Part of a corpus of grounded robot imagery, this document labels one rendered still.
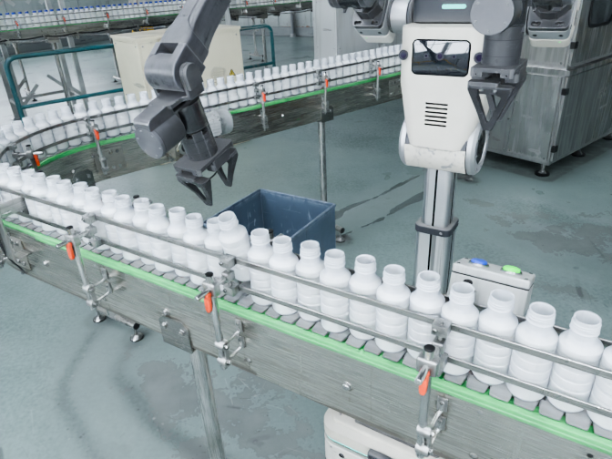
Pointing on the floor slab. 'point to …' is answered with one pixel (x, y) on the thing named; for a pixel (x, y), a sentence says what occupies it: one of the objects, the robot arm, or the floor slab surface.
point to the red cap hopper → (46, 76)
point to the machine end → (561, 95)
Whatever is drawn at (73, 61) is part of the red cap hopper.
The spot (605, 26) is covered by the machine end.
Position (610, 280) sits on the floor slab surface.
